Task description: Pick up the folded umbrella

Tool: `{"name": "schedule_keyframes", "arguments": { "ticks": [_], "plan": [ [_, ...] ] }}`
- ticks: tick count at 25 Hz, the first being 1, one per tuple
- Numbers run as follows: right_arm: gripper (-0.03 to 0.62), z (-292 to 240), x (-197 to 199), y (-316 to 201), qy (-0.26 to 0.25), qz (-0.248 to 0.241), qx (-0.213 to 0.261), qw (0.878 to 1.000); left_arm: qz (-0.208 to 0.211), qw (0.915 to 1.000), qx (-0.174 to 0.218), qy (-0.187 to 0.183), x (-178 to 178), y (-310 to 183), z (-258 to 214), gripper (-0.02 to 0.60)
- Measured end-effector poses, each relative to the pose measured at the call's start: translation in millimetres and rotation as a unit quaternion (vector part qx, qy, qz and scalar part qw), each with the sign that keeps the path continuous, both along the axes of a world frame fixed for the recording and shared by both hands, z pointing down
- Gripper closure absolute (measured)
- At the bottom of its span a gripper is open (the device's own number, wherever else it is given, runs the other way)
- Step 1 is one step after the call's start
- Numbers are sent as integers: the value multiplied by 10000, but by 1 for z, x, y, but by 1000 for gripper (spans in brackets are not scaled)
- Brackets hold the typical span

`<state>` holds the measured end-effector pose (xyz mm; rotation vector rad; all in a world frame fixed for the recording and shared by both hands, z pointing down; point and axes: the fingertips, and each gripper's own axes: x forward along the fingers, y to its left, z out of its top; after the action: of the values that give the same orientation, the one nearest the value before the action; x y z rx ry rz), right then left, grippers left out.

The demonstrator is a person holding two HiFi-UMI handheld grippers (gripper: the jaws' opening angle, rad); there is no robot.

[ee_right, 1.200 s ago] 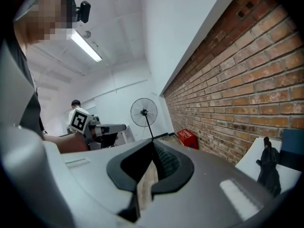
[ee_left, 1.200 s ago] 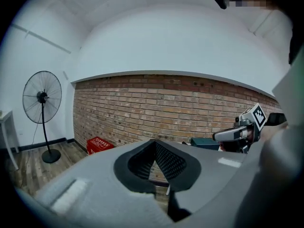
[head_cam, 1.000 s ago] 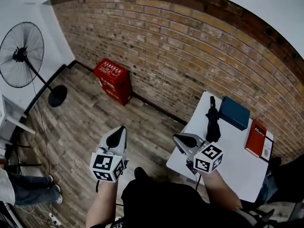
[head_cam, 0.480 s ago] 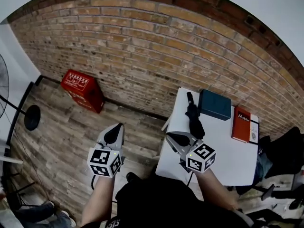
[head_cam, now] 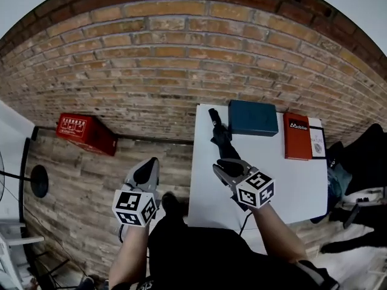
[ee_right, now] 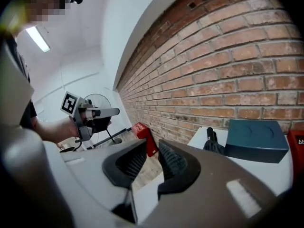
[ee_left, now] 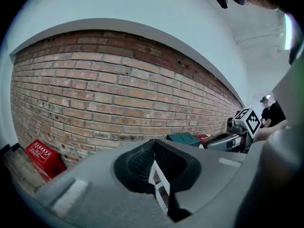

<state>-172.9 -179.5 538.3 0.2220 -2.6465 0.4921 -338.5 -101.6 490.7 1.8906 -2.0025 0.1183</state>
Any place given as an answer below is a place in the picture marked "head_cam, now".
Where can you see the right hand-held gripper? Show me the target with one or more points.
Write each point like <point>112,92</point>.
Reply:
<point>255,190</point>

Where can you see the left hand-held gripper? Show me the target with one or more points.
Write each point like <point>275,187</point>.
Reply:
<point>133,207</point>

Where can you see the black umbrella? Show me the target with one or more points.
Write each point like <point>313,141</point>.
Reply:
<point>222,137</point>

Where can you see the person's left forearm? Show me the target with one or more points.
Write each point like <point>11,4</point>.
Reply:
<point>130,255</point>

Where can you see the person's right forearm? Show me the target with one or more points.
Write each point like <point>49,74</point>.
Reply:
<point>278,237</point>

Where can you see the person's black shoe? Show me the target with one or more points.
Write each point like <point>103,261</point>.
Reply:
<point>172,204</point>

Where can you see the blue box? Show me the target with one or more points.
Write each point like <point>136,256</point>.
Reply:
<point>252,118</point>

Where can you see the red box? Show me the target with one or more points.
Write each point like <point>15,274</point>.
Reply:
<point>86,133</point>

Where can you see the red book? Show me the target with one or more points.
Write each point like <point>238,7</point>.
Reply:
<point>297,137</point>

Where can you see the white black-framed book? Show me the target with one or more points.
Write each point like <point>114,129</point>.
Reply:
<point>318,143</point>

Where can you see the person's black clothing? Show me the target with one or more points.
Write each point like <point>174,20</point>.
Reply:
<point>199,258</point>

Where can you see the chair with black clothes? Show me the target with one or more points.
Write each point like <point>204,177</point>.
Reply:
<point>359,162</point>

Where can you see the black chair base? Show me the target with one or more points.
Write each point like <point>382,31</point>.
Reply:
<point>347,243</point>

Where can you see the white shelf unit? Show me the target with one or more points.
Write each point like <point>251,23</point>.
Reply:
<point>13,249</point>

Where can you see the white board with black post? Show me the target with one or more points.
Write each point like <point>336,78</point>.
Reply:
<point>12,150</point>

